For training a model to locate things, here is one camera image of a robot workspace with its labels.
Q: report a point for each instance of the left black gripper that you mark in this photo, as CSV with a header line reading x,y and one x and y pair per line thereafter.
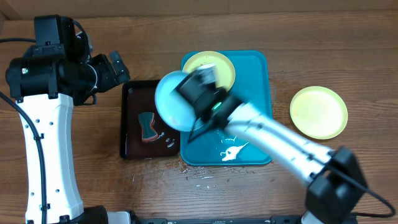
x,y
109,78

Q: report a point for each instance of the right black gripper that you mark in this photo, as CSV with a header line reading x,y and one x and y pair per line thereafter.
x,y
198,116

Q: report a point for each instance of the light blue plate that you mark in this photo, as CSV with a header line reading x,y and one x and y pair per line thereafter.
x,y
174,110

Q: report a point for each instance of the green and orange sponge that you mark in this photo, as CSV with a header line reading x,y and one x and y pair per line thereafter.
x,y
146,121

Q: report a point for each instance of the yellow-green plate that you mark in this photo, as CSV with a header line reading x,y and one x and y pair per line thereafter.
x,y
224,69
318,112

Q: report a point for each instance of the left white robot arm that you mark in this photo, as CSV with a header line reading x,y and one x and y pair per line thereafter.
x,y
45,86

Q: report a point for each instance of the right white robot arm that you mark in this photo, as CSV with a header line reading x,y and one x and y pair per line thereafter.
x,y
333,179

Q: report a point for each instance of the black rectangular tray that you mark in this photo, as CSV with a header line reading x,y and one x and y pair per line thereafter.
x,y
139,97

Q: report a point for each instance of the teal plastic tray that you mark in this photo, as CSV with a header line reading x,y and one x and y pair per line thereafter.
x,y
216,148

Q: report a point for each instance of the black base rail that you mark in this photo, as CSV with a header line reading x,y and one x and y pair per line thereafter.
x,y
284,219

